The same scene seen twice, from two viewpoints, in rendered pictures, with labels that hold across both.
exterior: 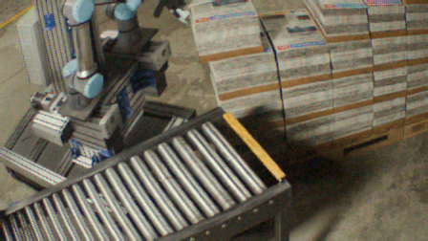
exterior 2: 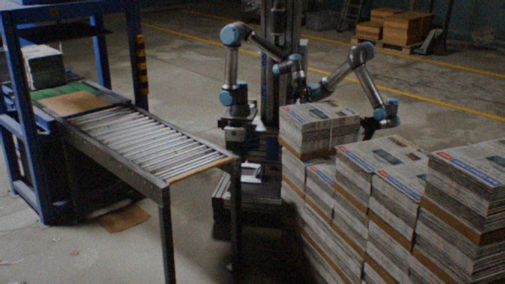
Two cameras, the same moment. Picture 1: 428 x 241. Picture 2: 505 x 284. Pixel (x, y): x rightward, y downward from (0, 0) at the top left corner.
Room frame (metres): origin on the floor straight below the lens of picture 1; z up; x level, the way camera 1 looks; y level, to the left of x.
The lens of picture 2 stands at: (1.14, -2.49, 2.06)
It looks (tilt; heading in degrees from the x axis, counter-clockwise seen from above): 24 degrees down; 68
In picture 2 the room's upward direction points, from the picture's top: straight up
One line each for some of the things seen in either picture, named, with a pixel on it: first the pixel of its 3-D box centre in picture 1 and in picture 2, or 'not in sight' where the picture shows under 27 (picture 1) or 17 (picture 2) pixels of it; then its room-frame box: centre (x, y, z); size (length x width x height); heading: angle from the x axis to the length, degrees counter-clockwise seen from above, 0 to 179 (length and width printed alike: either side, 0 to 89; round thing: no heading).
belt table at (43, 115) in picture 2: not in sight; (71, 104); (1.17, 1.45, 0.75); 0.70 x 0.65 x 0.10; 111
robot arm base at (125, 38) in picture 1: (129, 32); not in sight; (2.67, 0.34, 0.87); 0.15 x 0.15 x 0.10
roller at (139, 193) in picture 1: (144, 201); (156, 149); (1.60, 0.32, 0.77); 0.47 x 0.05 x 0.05; 21
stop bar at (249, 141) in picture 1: (254, 145); (201, 170); (1.76, -0.13, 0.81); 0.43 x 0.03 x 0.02; 21
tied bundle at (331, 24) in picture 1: (335, 7); (384, 173); (2.50, -0.75, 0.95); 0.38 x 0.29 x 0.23; 2
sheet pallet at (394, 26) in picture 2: not in sight; (393, 29); (6.69, 4.87, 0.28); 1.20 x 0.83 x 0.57; 111
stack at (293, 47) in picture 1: (324, 86); (358, 249); (2.49, -0.61, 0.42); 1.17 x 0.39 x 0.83; 92
